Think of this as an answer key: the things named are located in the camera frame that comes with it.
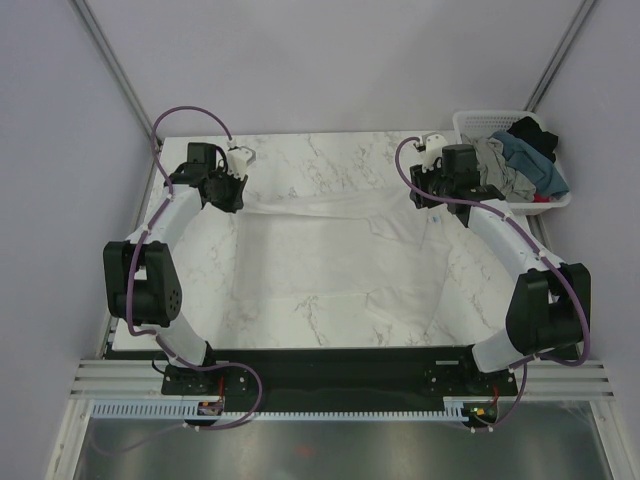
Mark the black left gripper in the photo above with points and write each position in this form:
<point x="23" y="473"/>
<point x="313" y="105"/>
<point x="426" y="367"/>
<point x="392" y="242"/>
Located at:
<point x="234" y="204"/>

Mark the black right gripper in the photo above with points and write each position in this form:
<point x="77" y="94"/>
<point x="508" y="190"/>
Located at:
<point x="419" y="179"/>

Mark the white t-shirt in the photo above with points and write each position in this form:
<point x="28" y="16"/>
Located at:
<point x="355" y="270"/>

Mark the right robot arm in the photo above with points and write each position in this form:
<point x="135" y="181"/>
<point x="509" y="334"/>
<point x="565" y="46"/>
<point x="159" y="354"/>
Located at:
<point x="548" y="316"/>

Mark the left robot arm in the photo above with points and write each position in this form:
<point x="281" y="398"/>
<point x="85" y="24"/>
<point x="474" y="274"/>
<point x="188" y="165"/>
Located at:
<point x="142" y="285"/>

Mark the grey t-shirt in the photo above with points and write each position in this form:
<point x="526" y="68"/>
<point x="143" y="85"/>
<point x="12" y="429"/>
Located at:
<point x="494" y="170"/>

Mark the white plastic laundry basket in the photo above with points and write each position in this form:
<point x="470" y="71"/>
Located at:
<point x="475" y="124"/>

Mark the teal blue t-shirt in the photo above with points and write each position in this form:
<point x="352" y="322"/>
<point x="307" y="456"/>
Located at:
<point x="537" y="168"/>

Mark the red garment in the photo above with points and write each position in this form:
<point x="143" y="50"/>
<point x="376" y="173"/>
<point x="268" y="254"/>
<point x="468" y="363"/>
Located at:
<point x="541" y="199"/>

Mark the black t-shirt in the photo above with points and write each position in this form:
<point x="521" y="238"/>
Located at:
<point x="529" y="130"/>

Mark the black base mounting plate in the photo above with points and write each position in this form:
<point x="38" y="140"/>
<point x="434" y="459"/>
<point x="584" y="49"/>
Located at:
<point x="358" y="379"/>

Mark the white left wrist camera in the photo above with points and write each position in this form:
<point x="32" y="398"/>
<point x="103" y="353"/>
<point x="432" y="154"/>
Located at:
<point x="238" y="160"/>

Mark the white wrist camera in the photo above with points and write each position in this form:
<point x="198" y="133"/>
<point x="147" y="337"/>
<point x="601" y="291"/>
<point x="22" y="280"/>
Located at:
<point x="238" y="160"/>
<point x="430" y="147"/>

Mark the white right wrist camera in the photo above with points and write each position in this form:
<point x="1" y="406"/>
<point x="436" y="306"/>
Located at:
<point x="430" y="147"/>

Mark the white slotted cable duct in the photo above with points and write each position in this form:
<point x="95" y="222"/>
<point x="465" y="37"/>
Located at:
<point x="194" y="410"/>

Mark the aluminium rail frame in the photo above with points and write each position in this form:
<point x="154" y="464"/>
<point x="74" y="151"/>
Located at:
<point x="546" y="381"/>

